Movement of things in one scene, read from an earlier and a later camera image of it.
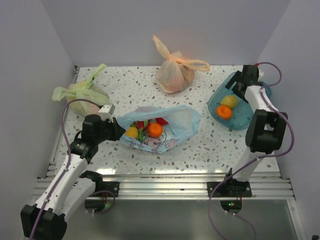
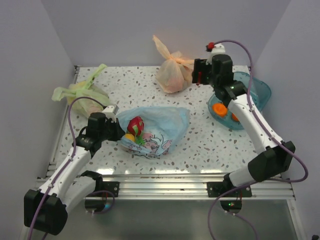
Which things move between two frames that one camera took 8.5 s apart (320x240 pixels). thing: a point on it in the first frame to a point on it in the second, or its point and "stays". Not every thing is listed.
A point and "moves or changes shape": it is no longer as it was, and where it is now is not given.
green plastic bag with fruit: x=83 y=96 stays
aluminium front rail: x=179 y=186 stays
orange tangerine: x=155 y=130 to x=234 y=117
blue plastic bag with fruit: x=155 y=128 moves or changes shape
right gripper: x=237 y=78 to x=200 y=66
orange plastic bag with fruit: x=177 y=73 stays
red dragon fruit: x=143 y=127 moves or changes shape
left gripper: x=117 y=130 stays
